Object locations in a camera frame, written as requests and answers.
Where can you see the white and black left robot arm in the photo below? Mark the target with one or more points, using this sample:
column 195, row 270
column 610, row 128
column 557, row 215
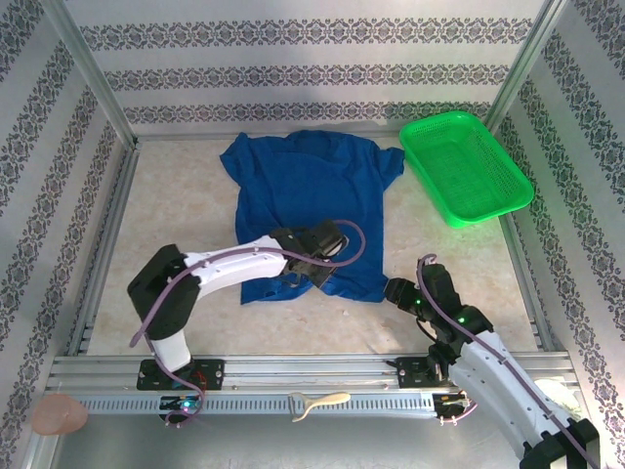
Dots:
column 234, row 268

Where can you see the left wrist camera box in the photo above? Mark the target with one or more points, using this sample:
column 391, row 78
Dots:
column 327, row 239

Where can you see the cream plastic hook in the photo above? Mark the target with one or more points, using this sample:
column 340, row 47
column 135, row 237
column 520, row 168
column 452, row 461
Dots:
column 327, row 399

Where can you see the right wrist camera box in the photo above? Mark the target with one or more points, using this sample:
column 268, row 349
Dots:
column 439, row 283

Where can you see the long aluminium table edge rail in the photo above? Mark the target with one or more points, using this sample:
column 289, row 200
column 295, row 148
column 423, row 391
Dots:
column 171, row 137

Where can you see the pink translucent cup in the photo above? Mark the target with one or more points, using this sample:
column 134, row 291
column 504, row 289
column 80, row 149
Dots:
column 58, row 415

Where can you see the aluminium mounting rail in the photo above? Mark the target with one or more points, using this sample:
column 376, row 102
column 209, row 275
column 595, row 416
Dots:
column 317, row 371

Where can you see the blue t-shirt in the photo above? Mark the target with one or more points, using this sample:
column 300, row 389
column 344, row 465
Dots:
column 303, row 185

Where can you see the round green patterned disc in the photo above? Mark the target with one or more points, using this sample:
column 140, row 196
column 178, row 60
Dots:
column 569, row 398

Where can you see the small black controller board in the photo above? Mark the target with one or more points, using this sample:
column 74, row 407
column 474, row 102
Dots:
column 171, row 404
column 446, row 400

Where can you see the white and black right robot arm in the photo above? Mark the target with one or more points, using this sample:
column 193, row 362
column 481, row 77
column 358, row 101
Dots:
column 512, row 400

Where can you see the aluminium table side rail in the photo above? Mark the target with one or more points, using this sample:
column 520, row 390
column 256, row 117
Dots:
column 114, row 220
column 527, row 273

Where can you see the green plastic mesh basket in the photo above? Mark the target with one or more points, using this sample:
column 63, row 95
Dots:
column 464, row 166

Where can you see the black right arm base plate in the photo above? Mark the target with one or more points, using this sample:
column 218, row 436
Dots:
column 410, row 371

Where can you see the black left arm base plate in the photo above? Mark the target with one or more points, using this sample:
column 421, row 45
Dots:
column 210, row 373

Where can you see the aluminium frame post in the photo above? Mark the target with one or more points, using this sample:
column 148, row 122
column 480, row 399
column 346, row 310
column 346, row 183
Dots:
column 93, row 73
column 520, row 73

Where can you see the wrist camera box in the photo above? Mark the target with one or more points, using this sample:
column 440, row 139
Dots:
column 439, row 283
column 327, row 239

